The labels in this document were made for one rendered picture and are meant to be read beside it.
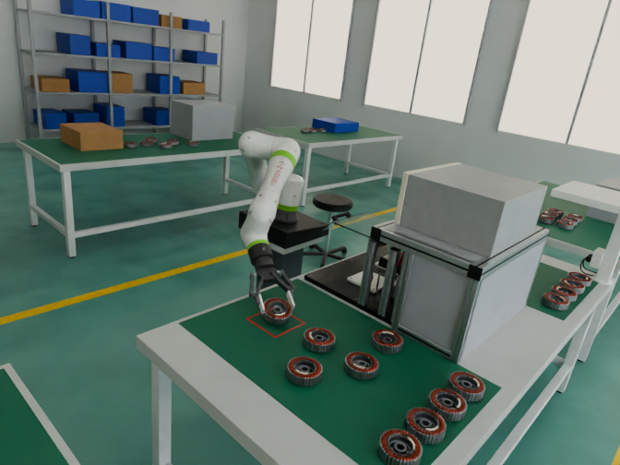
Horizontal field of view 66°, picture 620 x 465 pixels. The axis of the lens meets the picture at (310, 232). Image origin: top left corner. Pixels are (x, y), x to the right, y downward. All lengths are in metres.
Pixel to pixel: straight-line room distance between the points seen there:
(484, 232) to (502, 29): 5.38
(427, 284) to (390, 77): 6.10
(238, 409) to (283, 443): 0.17
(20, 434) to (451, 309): 1.31
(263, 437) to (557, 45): 5.97
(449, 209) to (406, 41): 5.93
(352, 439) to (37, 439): 0.79
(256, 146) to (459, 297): 1.09
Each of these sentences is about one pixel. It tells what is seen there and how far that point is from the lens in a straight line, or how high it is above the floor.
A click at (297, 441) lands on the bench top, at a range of 1.36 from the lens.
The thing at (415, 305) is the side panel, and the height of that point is 0.88.
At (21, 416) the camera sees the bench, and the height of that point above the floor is 0.75.
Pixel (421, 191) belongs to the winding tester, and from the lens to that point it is 1.80.
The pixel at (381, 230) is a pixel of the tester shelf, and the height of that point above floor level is 1.11.
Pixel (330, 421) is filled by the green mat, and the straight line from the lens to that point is 1.43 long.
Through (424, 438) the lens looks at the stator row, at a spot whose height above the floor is 0.77.
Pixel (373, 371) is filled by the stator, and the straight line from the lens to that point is 1.58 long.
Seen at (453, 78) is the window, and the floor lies 1.55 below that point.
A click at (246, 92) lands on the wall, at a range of 9.90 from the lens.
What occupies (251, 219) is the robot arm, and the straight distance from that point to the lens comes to 1.85.
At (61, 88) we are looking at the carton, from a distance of 7.64.
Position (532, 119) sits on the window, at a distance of 6.70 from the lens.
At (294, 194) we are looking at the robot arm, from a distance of 2.52.
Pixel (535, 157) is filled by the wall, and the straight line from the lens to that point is 6.71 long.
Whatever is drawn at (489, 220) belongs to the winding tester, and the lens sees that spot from 1.70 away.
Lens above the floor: 1.70
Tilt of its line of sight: 21 degrees down
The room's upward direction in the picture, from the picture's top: 7 degrees clockwise
